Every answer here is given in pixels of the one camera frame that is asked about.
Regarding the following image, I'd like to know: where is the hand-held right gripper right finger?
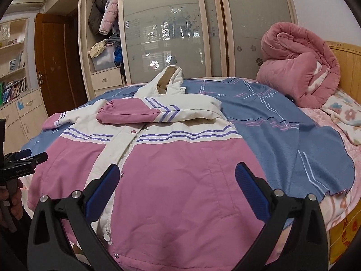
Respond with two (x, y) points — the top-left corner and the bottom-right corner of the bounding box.
(235, 162), (329, 271)

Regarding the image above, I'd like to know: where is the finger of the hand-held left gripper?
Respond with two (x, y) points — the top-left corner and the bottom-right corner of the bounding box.
(4, 150), (31, 161)
(17, 152), (48, 166)

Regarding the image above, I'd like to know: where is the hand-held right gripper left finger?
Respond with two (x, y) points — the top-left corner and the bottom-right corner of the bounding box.
(27, 163), (120, 271)

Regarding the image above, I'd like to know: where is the pink and white jacket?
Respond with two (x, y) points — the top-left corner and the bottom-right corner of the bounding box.
(27, 65), (285, 271)

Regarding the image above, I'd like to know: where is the grey clothes pile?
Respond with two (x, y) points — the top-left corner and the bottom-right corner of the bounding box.
(106, 34), (122, 47)

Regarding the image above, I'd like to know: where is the person's left hand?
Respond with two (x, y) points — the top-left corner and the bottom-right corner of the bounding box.
(0, 179), (25, 229)

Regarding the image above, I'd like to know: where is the cream low cabinet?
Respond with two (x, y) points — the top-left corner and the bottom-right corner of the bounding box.
(0, 89), (53, 154)

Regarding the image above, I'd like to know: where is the row of books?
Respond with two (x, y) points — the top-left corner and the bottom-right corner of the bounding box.
(0, 79), (28, 105)

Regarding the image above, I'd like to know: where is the blue plaid blanket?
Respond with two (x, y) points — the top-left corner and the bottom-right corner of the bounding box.
(20, 77), (355, 204)

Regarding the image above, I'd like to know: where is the brown wooden door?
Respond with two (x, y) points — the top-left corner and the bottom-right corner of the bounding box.
(34, 13), (88, 117)

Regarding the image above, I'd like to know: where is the cream wardrobe drawer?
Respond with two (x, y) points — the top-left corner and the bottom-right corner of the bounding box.
(94, 85), (126, 98)
(91, 68), (125, 89)

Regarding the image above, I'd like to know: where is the cream bookshelf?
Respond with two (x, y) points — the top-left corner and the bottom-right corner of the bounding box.
(0, 17), (31, 106)

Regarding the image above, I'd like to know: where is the yellow paper bag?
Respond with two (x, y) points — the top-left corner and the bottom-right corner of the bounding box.
(329, 209), (361, 264)

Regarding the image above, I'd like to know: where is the translucent storage box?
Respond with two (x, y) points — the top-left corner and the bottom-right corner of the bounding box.
(91, 47), (120, 72)

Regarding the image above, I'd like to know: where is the floral pillow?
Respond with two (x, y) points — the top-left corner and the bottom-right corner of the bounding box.
(320, 87), (361, 146)

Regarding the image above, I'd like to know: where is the cream wardrobe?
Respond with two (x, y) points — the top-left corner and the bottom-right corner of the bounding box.
(77, 0), (299, 100)

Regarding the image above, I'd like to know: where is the beige crumpled cloth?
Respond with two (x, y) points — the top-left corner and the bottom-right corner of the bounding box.
(88, 40), (109, 58)

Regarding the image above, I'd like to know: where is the blue garment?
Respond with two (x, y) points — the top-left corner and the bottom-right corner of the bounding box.
(113, 47), (123, 68)

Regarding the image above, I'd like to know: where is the rolled pink quilt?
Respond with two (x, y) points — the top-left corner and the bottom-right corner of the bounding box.
(256, 23), (341, 109)

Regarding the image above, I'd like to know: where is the white air conditioner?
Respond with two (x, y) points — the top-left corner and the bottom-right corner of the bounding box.
(10, 0), (47, 14)

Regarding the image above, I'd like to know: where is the hanging dark coat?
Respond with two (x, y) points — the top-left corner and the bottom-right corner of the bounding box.
(88, 0), (109, 36)

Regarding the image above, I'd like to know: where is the hanging pink puffer jacket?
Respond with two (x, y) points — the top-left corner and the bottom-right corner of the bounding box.
(99, 0), (120, 36)

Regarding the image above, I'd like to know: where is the wooden headboard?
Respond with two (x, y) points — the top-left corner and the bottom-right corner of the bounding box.
(324, 41), (361, 103)

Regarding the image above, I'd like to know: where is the frosted glass wardrobe door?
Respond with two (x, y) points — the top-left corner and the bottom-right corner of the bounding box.
(217, 0), (299, 77)
(118, 0), (212, 85)

